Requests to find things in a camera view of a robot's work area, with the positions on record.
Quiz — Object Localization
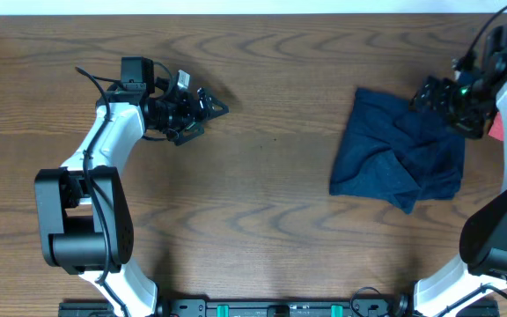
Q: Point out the navy blue shorts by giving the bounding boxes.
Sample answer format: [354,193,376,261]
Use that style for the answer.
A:
[329,88,465,214]

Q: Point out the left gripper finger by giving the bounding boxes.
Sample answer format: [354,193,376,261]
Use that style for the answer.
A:
[197,88,229,120]
[173,122,204,146]

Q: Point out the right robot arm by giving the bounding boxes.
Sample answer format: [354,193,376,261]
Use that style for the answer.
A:
[406,25,507,316]

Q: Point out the red garment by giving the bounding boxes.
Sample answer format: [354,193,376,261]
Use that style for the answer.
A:
[489,112,504,142]

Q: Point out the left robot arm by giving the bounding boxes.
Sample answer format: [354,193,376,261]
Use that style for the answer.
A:
[34,57,229,316]

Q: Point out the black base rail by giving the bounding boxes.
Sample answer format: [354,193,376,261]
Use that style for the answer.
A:
[57,299,500,317]

